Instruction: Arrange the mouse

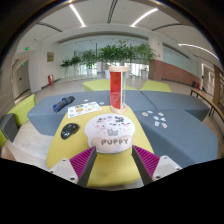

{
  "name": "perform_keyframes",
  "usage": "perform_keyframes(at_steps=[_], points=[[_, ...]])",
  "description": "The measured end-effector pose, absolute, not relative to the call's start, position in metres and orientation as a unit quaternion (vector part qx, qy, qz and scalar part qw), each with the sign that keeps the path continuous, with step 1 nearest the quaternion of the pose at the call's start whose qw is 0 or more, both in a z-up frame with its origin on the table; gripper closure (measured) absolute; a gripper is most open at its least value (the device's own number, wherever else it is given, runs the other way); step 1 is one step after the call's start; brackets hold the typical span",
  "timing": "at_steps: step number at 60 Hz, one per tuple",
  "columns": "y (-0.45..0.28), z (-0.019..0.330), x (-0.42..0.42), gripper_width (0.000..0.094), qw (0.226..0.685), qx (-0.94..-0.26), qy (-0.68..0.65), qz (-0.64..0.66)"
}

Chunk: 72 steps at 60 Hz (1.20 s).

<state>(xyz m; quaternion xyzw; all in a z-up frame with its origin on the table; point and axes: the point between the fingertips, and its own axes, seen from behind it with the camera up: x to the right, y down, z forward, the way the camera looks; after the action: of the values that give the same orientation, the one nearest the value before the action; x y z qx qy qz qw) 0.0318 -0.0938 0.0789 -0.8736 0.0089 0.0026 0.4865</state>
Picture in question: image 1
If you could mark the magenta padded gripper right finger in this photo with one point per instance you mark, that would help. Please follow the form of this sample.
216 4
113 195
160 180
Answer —
152 167

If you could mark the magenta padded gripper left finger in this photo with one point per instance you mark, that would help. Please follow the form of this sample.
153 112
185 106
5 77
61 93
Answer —
76 169

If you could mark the black computer mouse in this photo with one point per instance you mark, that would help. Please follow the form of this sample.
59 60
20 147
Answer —
68 130

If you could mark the round puppy mouse pad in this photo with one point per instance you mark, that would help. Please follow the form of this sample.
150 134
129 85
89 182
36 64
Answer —
110 133

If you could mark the yellow-green ottoman seat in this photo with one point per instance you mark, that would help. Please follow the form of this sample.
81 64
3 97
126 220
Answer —
108 169

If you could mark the grey right ottoman seat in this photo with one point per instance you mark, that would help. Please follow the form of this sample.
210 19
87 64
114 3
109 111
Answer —
174 127

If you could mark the grey ottoman seat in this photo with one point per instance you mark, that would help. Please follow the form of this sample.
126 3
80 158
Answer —
46 121
174 127

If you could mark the small sticker on grey seat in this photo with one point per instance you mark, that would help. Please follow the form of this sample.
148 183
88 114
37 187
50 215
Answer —
144 114

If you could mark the white sticker sheet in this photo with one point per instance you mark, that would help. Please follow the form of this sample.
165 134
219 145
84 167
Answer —
82 109

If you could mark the grey left ottoman seat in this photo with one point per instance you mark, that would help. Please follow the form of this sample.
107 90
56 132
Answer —
46 121

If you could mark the folded dark blue umbrella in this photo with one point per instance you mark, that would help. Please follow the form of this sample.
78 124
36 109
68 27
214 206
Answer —
64 102

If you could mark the lime green bench left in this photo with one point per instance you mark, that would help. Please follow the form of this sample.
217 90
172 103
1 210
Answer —
16 117

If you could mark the red fire extinguisher box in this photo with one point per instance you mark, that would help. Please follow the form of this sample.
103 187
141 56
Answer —
50 79

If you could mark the potted green plants row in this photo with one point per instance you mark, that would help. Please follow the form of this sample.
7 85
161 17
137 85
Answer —
112 53

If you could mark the wooden bench with black frame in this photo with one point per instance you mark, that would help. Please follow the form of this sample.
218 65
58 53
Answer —
213 107

